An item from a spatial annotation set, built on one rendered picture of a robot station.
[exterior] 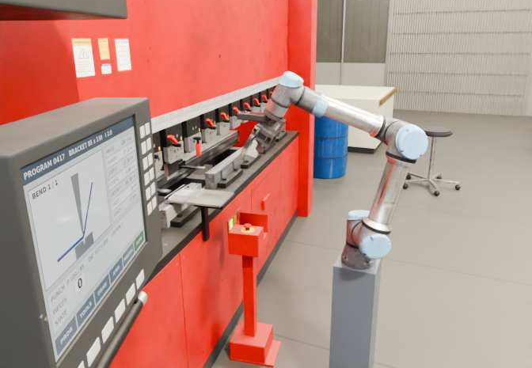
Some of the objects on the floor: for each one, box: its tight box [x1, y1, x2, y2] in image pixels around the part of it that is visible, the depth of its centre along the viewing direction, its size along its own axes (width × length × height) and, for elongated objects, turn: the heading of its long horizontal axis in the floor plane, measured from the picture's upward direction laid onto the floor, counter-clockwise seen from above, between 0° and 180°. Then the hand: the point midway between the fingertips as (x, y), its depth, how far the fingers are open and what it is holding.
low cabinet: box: [315, 85, 397, 154], centre depth 758 cm, size 182×222×83 cm
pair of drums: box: [313, 116, 349, 179], centre depth 580 cm, size 69×112×82 cm, turn 156°
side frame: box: [230, 0, 318, 217], centre depth 415 cm, size 25×85×230 cm, turn 75°
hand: (244, 153), depth 161 cm, fingers open, 5 cm apart
